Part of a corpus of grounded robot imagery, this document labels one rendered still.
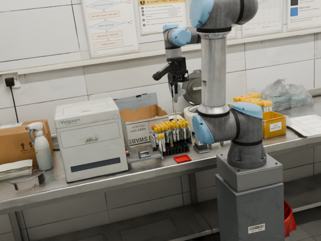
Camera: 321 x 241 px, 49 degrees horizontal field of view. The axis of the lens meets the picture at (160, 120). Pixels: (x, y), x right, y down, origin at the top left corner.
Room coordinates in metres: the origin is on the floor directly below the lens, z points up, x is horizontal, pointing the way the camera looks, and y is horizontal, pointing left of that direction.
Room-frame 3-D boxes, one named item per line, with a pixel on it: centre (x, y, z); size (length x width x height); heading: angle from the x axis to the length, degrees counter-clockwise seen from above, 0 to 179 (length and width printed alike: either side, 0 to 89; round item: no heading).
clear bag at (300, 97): (2.27, -0.92, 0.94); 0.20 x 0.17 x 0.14; 85
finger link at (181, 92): (1.65, -0.11, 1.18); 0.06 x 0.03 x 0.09; 106
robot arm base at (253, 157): (1.28, -0.32, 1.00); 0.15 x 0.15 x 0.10
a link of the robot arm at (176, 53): (1.67, -0.10, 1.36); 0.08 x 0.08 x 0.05
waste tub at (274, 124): (1.77, -0.56, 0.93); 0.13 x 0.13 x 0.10; 17
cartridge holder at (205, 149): (1.65, -0.19, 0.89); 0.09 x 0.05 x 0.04; 13
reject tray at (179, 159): (1.56, -0.08, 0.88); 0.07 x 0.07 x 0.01; 12
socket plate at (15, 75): (2.01, 0.81, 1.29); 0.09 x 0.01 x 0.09; 102
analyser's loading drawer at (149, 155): (1.56, 0.12, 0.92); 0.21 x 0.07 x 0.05; 102
